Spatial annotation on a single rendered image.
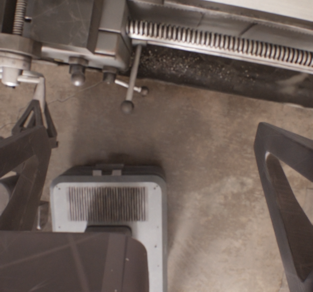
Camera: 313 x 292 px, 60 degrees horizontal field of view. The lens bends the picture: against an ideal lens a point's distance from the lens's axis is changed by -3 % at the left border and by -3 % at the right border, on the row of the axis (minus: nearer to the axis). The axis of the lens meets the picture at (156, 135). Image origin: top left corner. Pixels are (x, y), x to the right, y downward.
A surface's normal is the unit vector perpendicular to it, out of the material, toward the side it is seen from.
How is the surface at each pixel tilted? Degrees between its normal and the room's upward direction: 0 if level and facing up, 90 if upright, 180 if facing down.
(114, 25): 0
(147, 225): 0
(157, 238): 0
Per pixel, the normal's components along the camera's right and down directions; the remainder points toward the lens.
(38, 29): 0.00, 0.10
